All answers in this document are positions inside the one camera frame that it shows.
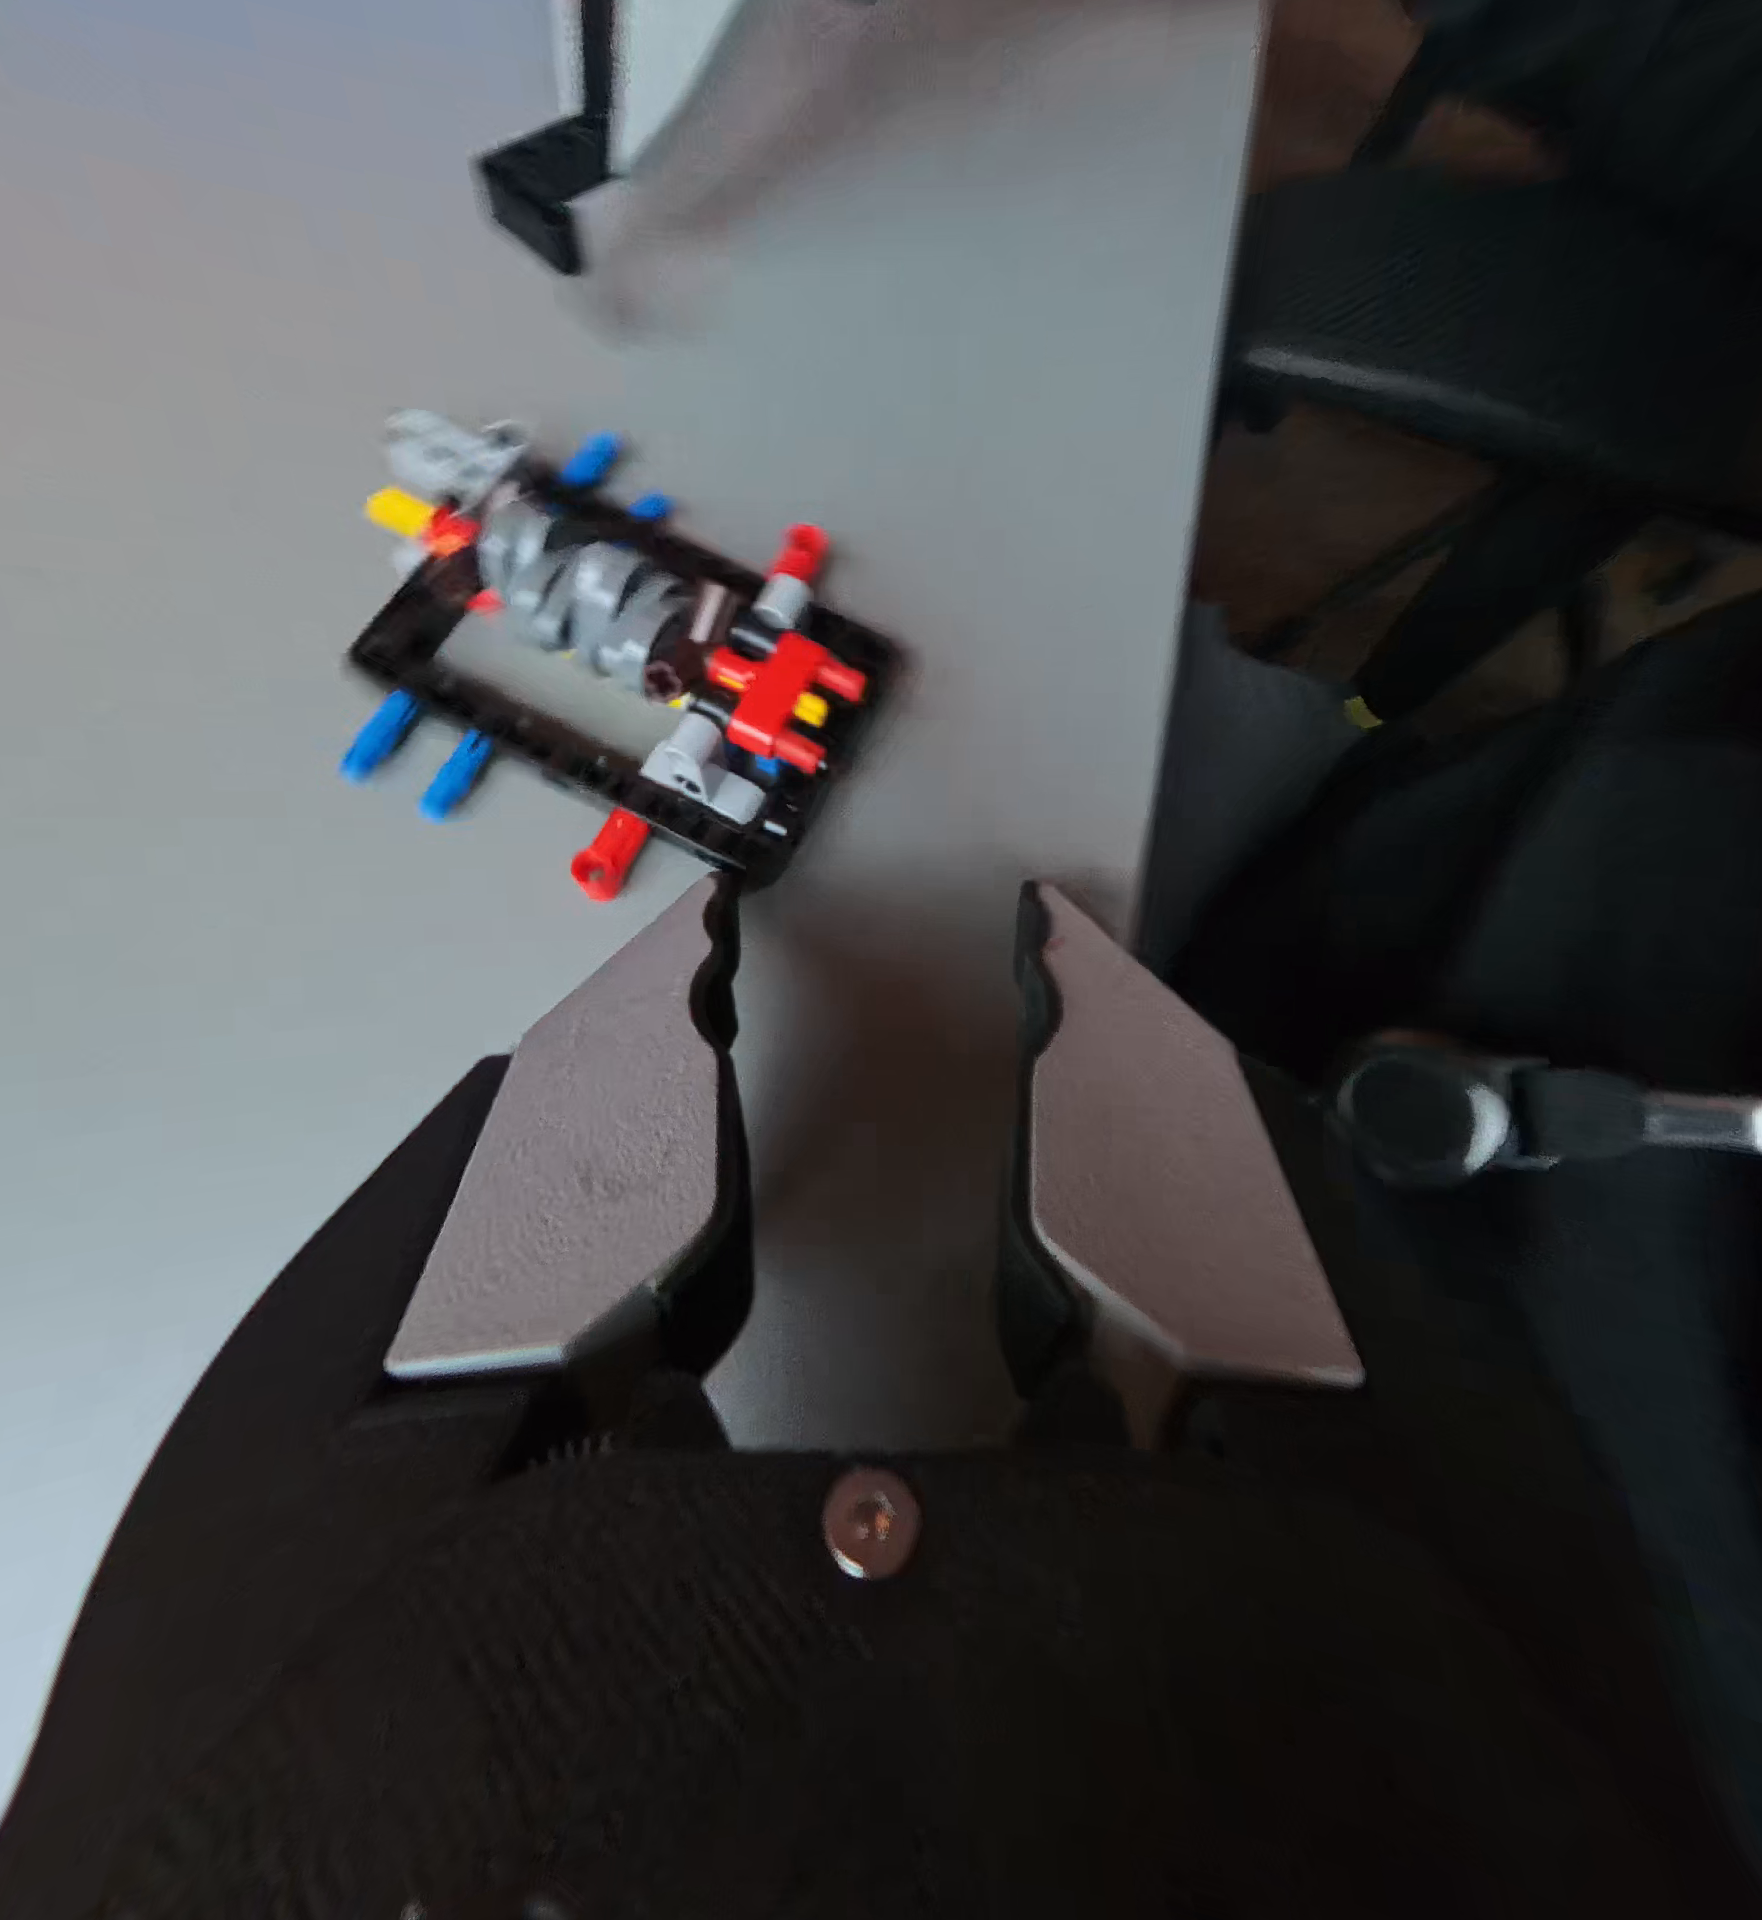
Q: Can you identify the black office chair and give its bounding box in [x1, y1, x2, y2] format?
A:
[1217, 0, 1762, 662]

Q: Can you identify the person's torso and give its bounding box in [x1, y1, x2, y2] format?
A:
[1181, 572, 1762, 1920]

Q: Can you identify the person's grey trouser leg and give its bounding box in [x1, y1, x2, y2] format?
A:
[1138, 599, 1385, 976]

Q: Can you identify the lego engine frame assembly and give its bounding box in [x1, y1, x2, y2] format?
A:
[339, 407, 907, 906]

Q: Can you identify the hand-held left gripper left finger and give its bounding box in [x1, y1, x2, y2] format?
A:
[382, 873, 758, 1382]

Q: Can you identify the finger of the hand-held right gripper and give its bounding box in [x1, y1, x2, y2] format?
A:
[610, 0, 752, 179]
[551, 0, 617, 163]

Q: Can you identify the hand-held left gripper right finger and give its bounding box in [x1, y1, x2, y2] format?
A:
[995, 880, 1366, 1449]

